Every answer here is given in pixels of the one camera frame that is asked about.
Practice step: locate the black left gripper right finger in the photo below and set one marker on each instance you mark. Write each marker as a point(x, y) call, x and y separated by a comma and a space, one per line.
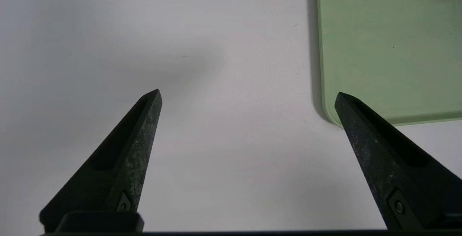
point(389, 171)

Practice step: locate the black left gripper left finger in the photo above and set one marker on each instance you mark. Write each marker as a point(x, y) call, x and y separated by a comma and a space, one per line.
point(122, 169)

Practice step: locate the light green plastic tray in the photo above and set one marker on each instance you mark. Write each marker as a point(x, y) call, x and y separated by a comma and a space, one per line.
point(382, 48)

